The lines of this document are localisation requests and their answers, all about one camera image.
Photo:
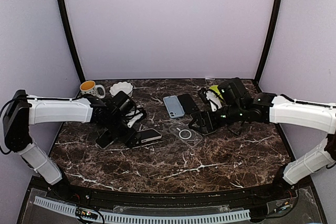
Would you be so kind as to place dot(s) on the left green circuit board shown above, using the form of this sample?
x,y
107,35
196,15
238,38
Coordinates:
x,y
85,214

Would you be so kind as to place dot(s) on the right green circuit board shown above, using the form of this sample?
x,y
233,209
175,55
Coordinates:
x,y
282,207

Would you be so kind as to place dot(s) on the green circuit board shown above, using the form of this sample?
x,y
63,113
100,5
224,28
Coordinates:
x,y
85,214
282,207

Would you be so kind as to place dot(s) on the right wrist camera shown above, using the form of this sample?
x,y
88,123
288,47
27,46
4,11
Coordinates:
x,y
233,92

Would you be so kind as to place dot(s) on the white slotted cable duct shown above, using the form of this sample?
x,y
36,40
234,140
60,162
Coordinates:
x,y
111,217

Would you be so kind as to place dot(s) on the black frame post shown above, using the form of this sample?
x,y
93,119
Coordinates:
x,y
70,39
268,40

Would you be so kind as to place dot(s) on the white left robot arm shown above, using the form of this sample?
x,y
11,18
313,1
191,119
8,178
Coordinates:
x,y
24,110

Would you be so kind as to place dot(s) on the phone in grey case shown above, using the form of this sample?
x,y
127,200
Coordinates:
x,y
104,139

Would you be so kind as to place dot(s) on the green bowl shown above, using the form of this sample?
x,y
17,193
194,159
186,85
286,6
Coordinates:
x,y
216,90

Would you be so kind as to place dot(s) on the black front rail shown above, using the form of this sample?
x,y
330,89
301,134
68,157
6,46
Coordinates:
x,y
250,197

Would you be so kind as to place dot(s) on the black phone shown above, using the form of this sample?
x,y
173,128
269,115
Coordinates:
x,y
188,104

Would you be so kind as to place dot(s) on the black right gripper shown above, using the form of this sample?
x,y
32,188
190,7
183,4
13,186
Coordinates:
x,y
203,116

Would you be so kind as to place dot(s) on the black right frame post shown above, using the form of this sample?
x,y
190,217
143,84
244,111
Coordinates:
x,y
268,40

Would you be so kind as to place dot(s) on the white scalloped bowl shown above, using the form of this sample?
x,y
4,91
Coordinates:
x,y
124,86

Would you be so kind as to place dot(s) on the white patterned mug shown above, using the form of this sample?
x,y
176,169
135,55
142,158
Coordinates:
x,y
90,87

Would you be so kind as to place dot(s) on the clear magsafe phone case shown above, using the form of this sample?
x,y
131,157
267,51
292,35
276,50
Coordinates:
x,y
185,134

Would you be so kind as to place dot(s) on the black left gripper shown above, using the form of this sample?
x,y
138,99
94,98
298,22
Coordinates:
x,y
128,140

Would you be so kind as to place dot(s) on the light blue phone case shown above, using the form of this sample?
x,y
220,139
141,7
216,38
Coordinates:
x,y
173,107

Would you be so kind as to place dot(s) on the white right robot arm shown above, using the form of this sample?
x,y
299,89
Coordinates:
x,y
278,109

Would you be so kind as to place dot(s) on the black left frame post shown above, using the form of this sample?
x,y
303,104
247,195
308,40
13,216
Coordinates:
x,y
70,39

